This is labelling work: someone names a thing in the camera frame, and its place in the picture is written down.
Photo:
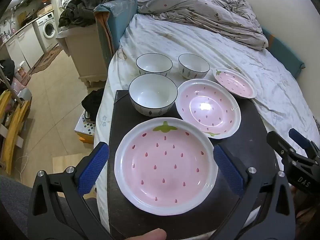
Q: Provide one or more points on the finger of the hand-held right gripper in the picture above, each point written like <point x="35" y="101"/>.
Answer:
<point x="300" y="137"/>
<point x="280" y="143"/>

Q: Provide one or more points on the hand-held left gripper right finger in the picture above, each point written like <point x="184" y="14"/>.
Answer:
<point x="228" y="170"/>

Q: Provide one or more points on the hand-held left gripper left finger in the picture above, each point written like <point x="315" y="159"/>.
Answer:
<point x="93" y="167"/>

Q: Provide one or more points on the pink strawberry plate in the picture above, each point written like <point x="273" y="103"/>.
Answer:
<point x="207" y="115"/>
<point x="165" y="177"/>
<point x="236" y="83"/>

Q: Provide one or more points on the white leaf print bowl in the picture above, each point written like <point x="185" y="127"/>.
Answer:
<point x="153" y="63"/>
<point x="193" y="65"/>
<point x="152" y="95"/>

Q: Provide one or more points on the person's left hand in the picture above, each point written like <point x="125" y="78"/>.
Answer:
<point x="148" y="235"/>

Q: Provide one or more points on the black leather mat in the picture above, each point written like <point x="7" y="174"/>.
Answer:
<point x="250" y="130"/>

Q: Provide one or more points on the patterned cardboard box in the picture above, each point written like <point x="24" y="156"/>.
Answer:
<point x="83" y="128"/>

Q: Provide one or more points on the black bag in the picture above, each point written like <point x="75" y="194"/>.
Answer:
<point x="92" y="102"/>

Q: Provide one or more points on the teal padded bed panel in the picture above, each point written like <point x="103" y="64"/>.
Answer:
<point x="282" y="52"/>

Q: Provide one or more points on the person's grey trouser leg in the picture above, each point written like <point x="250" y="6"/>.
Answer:
<point x="15" y="205"/>

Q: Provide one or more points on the yellow wooden rocker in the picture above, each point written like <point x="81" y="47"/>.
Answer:
<point x="13" y="127"/>

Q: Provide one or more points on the cream cabinet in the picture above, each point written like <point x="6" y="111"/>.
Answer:
<point x="82" y="52"/>

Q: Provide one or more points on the brown patterned rug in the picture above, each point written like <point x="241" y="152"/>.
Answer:
<point x="46" y="60"/>

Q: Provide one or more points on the dark cloth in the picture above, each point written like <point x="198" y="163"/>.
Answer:
<point x="6" y="70"/>

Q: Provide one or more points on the white kitchen cabinets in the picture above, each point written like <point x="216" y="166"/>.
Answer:
<point x="25" y="47"/>

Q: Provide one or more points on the white printed tablecloth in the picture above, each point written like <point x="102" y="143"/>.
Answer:
<point x="175" y="37"/>

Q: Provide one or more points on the white washing machine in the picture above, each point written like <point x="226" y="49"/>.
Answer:
<point x="47" y="28"/>

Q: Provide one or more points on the teal cushioned chair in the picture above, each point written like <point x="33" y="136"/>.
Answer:
<point x="117" y="20"/>

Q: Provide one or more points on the grey patterned duvet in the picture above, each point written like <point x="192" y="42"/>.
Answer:
<point x="200" y="10"/>

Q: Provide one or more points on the pile of dark clothes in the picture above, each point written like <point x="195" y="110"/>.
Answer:
<point x="85" y="5"/>

